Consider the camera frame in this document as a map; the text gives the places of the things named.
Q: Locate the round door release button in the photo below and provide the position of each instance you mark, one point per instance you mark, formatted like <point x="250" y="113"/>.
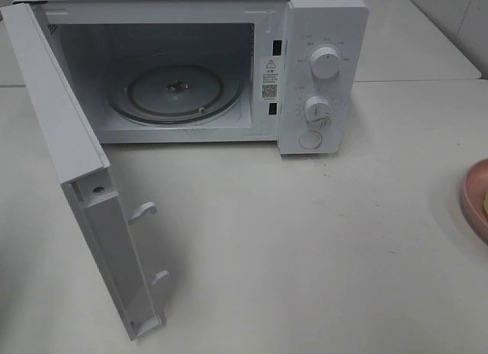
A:
<point x="310" y="140"/>

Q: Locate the white timer knob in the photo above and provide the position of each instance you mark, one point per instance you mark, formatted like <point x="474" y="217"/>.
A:
<point x="317" y="109"/>

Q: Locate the white microwave door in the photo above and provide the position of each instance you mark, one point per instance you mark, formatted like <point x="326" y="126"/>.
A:
<point x="83" y="168"/>

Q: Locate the pink round plate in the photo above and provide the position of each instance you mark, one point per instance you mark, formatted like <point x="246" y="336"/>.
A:
<point x="473" y="189"/>

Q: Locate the sandwich with white bread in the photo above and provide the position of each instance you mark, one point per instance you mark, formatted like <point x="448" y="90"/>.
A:
<point x="485" y="205"/>

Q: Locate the glass microwave turntable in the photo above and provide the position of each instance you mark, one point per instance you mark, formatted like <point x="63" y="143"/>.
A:
<point x="166" y="89"/>

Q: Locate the white warning label sticker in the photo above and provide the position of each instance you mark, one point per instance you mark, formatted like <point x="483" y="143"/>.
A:
<point x="270" y="70"/>

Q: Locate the white microwave oven body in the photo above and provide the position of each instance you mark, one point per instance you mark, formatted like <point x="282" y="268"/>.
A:
<point x="110" y="31"/>

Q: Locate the white upper power knob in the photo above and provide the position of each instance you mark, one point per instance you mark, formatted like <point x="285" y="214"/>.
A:
<point x="325" y="61"/>

